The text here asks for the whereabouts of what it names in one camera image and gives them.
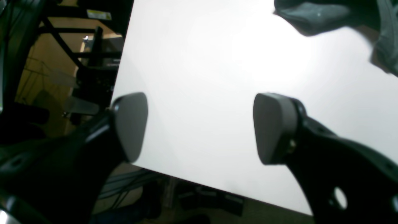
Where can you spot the dark grey t-shirt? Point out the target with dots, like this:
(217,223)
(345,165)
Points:
(318,16)

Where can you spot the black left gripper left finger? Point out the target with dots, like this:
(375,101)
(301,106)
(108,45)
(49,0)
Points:
(58,180)

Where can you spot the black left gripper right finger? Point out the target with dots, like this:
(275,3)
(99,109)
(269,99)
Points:
(343,181)

